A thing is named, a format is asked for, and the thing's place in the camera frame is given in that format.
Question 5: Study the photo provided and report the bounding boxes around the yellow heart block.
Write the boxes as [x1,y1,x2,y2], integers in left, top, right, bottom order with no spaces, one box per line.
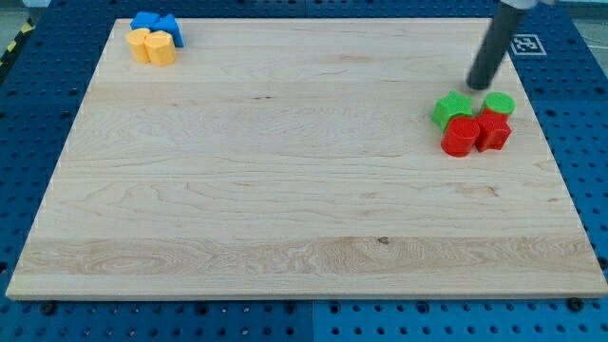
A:
[125,28,150,64]

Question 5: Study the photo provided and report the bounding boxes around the green cylinder block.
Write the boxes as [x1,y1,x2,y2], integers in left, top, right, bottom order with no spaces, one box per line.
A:
[482,92,516,116]

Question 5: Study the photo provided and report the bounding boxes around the blue square block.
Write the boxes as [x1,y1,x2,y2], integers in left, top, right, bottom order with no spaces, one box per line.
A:
[130,11,161,30]

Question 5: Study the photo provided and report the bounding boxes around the blue triangle block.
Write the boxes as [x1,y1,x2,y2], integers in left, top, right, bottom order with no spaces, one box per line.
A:
[151,13,184,48]

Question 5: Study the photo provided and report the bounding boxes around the black bolt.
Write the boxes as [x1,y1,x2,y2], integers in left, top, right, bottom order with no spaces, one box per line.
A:
[566,297,585,313]
[40,301,57,316]

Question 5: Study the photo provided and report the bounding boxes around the white fiducial marker tag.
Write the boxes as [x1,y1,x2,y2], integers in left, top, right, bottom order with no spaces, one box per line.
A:
[510,34,546,56]

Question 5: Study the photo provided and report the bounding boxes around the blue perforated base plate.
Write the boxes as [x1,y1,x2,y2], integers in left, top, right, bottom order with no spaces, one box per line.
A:
[1,1,607,341]

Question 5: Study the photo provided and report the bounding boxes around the black bolt front left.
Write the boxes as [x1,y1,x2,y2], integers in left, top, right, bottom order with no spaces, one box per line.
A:
[40,301,57,316]

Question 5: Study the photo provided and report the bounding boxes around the red cylinder block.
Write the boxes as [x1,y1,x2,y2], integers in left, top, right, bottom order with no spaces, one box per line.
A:
[441,116,481,158]

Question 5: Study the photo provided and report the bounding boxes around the yellow hexagon block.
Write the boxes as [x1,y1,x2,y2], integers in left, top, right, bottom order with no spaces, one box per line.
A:
[144,30,177,67]

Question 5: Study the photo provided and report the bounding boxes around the wooden board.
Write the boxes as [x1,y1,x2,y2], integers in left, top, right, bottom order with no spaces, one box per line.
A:
[7,18,607,301]

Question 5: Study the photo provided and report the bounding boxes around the black bolt front right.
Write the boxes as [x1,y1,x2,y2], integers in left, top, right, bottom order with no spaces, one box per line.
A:
[566,297,585,313]

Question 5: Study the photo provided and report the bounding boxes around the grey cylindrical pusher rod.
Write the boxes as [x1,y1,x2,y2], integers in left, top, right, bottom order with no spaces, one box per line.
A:
[466,0,528,90]

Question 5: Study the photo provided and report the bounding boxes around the green star block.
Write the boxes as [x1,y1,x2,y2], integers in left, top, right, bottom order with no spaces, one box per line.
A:
[431,91,473,132]

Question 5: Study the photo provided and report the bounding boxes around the red star block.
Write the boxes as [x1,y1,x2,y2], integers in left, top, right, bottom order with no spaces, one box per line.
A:
[475,108,512,152]

